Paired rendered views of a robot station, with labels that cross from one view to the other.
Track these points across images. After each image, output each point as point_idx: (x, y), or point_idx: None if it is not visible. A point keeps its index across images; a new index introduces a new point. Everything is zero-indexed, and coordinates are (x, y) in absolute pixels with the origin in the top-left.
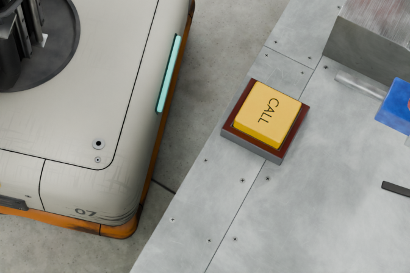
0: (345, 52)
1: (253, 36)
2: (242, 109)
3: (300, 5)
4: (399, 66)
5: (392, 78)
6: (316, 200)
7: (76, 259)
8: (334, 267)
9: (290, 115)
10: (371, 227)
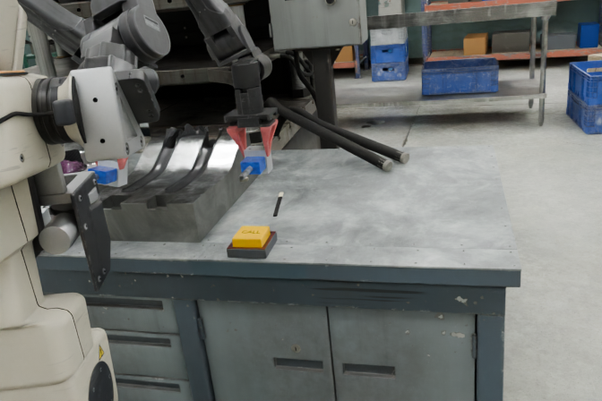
0: (202, 225)
1: None
2: (253, 238)
3: (164, 254)
4: (212, 202)
5: (214, 215)
6: (292, 228)
7: None
8: (325, 218)
9: (251, 226)
10: (299, 215)
